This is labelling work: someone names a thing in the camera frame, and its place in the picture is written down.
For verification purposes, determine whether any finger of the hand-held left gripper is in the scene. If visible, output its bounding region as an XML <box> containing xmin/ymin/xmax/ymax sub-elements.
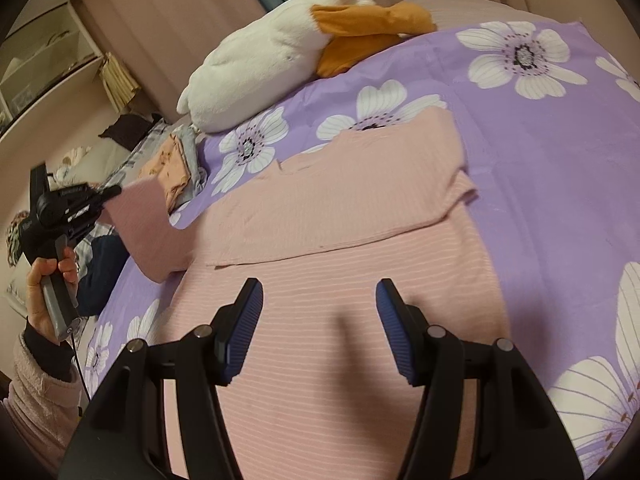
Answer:
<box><xmin>94</xmin><ymin>184</ymin><xmax>124</xmax><ymax>212</ymax></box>

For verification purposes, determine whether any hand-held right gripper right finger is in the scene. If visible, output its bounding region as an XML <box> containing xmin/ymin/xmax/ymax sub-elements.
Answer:
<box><xmin>376</xmin><ymin>278</ymin><xmax>586</xmax><ymax>480</ymax></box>

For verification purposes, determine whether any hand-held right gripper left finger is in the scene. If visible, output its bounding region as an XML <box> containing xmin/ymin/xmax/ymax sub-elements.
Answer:
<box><xmin>59</xmin><ymin>278</ymin><xmax>265</xmax><ymax>480</ymax></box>

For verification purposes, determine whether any pink striped garment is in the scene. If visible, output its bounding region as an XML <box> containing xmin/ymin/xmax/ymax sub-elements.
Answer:
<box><xmin>102</xmin><ymin>109</ymin><xmax>512</xmax><ymax>480</ymax></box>

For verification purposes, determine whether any person's left forearm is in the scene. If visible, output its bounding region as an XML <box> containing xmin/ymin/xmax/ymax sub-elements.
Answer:
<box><xmin>0</xmin><ymin>319</ymin><xmax>97</xmax><ymax>477</ymax></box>

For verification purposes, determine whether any person's left hand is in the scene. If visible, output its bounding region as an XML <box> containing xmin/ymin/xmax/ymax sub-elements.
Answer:
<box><xmin>24</xmin><ymin>246</ymin><xmax>81</xmax><ymax>346</ymax></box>

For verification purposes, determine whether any floral pillow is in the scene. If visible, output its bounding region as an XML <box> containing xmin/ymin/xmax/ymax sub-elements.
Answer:
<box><xmin>49</xmin><ymin>146</ymin><xmax>97</xmax><ymax>182</ymax></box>

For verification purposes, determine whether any plaid cloth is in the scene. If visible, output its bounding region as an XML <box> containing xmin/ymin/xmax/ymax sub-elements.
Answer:
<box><xmin>102</xmin><ymin>120</ymin><xmax>172</xmax><ymax>191</ymax></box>

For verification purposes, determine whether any folded orange printed garment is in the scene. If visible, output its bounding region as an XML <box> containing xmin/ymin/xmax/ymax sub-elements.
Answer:
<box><xmin>137</xmin><ymin>137</ymin><xmax>194</xmax><ymax>212</ymax></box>

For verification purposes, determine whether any dark brown cloth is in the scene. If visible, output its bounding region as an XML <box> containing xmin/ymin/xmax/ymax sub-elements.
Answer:
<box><xmin>98</xmin><ymin>113</ymin><xmax>157</xmax><ymax>152</ymax></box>

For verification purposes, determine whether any dark navy cloth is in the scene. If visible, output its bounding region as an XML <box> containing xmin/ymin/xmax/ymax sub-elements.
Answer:
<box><xmin>74</xmin><ymin>232</ymin><xmax>132</xmax><ymax>317</ymax></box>

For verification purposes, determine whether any folded grey garment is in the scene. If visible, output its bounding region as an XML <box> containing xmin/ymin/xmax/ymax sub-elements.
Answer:
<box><xmin>169</xmin><ymin>124</ymin><xmax>209</xmax><ymax>201</ymax></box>

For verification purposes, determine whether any white shelf unit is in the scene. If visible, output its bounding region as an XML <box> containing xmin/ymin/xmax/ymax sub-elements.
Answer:
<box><xmin>0</xmin><ymin>0</ymin><xmax>109</xmax><ymax>137</ymax></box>

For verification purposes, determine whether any pink curtain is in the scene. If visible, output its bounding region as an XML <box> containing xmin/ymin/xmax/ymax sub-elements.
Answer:
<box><xmin>75</xmin><ymin>0</ymin><xmax>640</xmax><ymax>126</ymax></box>

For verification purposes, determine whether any white and orange plush toy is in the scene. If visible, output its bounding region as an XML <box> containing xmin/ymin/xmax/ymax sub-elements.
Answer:
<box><xmin>176</xmin><ymin>0</ymin><xmax>437</xmax><ymax>134</ymax></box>

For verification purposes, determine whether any purple floral bed sheet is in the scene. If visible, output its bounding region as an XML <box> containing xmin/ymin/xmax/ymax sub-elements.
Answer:
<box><xmin>82</xmin><ymin>20</ymin><xmax>640</xmax><ymax>472</ymax></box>

